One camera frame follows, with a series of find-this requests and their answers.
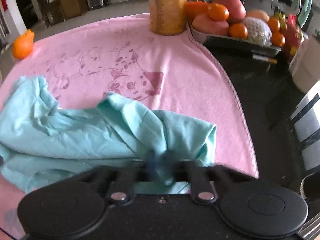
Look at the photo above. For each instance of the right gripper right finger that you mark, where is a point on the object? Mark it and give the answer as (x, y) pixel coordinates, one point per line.
(201, 190)

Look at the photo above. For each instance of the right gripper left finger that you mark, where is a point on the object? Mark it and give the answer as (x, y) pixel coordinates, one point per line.
(122, 180)

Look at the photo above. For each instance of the teal t-shirt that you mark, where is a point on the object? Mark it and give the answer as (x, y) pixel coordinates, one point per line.
(41, 143)

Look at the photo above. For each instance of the pink cartoon towel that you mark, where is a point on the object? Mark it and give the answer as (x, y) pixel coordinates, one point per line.
(123, 56)

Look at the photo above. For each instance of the cigarette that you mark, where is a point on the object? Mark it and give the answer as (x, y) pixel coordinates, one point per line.
(264, 59)

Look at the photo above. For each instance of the metal fruit tray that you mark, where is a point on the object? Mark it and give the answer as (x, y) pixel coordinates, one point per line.
(228, 43)

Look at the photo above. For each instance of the white cup with green lid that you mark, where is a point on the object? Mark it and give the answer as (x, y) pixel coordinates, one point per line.
(304, 67)

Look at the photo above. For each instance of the net-wrapped pale fruit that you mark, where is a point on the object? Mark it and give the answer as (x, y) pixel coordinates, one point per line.
(258, 31)

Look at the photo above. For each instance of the bumpy orange citrus fruit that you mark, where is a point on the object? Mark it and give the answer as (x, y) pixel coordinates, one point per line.
(23, 45)

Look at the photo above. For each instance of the large red apple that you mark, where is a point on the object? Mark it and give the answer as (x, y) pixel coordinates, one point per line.
(237, 11)

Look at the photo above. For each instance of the wooden cabinet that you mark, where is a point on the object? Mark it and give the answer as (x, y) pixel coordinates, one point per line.
(57, 11)

